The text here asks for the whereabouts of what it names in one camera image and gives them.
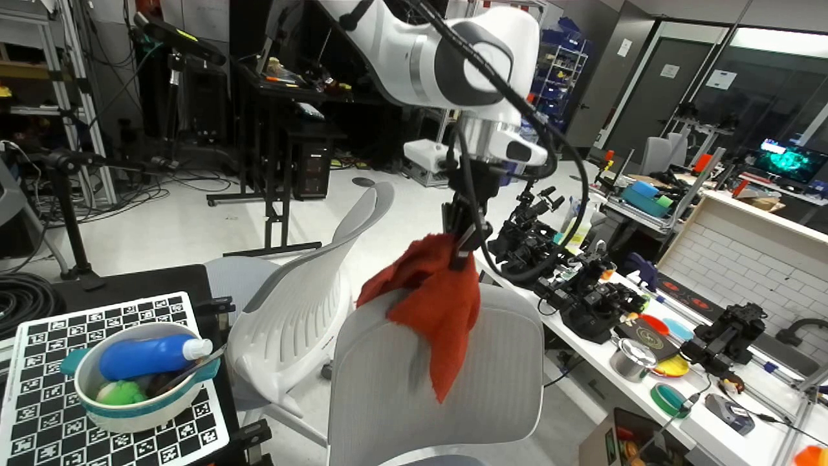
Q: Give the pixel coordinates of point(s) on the checkered calibration board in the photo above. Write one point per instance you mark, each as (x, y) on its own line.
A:
(44, 421)

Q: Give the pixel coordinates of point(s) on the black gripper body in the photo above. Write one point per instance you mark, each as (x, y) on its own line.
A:
(473, 187)

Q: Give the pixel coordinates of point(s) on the orange-red towel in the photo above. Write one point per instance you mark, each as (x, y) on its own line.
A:
(438, 305)

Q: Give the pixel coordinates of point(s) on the white work table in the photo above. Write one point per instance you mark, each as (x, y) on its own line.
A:
(784, 417)

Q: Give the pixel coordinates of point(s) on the black camera tripod stand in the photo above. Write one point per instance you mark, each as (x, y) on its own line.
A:
(59, 170)

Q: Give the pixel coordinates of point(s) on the white mesh-back chair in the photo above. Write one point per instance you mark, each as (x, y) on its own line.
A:
(288, 314)

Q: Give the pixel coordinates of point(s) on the white brick pattern board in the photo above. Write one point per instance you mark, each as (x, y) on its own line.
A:
(734, 253)

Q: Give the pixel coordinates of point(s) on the metal cup on table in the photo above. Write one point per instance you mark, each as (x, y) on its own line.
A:
(633, 362)

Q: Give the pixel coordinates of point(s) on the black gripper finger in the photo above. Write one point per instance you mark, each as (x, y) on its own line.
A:
(469, 243)
(453, 253)

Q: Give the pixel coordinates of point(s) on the white teal bowl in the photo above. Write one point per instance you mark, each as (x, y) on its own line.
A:
(167, 395)

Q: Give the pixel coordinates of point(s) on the black standing desk frame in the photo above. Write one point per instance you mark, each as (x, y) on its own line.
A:
(266, 157)

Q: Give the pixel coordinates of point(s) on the green ball in bowl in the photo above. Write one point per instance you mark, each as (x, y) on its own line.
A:
(119, 393)

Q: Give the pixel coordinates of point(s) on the black camera rig on table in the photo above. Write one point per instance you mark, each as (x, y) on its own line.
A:
(524, 244)

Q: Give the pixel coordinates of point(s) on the teal box on table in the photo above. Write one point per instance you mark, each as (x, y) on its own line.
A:
(649, 199)

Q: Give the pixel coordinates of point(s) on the blue white bottle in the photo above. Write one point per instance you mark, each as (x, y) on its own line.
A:
(158, 355)

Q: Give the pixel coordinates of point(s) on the black device on table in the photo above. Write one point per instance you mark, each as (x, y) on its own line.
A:
(726, 342)

